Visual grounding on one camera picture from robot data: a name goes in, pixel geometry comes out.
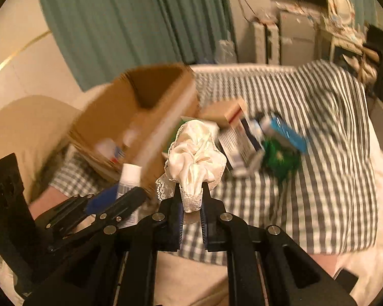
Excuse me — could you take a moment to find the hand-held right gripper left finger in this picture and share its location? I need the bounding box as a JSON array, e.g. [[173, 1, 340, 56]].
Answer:
[[24, 183, 183, 306]]

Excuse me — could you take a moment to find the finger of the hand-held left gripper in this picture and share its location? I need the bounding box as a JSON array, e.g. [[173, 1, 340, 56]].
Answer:
[[34, 185, 118, 239], [96, 186, 147, 230]]

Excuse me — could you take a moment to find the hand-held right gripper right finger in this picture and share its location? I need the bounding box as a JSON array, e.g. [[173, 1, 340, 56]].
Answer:
[[200, 182, 358, 306]]

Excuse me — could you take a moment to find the white plastic bottle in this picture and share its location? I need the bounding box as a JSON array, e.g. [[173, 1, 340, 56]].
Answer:
[[116, 163, 141, 230]]

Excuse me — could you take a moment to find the white satin lace scrunchie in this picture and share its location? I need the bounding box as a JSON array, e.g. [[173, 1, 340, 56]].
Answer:
[[156, 119, 228, 213]]

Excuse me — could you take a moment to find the brown cardboard box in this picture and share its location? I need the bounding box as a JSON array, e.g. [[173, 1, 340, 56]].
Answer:
[[67, 64, 200, 195]]

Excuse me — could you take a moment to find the pink beige carton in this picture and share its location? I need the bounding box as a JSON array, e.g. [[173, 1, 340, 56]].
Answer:
[[200, 100, 248, 129]]

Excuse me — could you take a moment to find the white red blue packet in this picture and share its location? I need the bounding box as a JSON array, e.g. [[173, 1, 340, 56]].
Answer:
[[96, 137, 130, 166]]

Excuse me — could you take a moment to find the white blue medicine box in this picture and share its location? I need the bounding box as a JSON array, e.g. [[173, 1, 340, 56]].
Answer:
[[217, 116, 265, 177]]

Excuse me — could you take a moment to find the beige headboard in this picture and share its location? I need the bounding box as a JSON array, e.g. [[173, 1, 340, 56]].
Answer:
[[0, 95, 83, 205]]

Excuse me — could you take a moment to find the green packet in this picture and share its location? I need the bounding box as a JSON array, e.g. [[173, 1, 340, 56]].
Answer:
[[263, 138, 301, 181]]

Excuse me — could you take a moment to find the grey white striped blanket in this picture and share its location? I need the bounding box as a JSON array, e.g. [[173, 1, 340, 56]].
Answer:
[[195, 60, 380, 256]]

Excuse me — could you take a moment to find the white mattress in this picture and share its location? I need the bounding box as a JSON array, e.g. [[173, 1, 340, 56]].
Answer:
[[190, 64, 297, 74]]

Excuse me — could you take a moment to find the clear plastic bag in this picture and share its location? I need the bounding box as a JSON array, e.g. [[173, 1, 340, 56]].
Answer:
[[216, 40, 237, 64]]

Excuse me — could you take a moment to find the grey cabinet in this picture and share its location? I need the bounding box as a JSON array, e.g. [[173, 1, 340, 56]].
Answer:
[[279, 9, 320, 65]]

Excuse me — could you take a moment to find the cluttered white dressing table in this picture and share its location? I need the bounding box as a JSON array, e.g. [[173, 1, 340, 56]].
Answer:
[[317, 22, 372, 66]]

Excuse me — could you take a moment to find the dark hanging garment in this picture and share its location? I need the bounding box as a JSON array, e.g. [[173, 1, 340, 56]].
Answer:
[[364, 24, 383, 103]]

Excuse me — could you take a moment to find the white oval mirror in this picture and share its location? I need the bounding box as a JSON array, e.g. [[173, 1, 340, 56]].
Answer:
[[326, 0, 355, 28]]

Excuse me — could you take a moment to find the black wall cable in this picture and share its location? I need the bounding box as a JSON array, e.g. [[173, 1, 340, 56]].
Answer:
[[236, 0, 260, 21]]

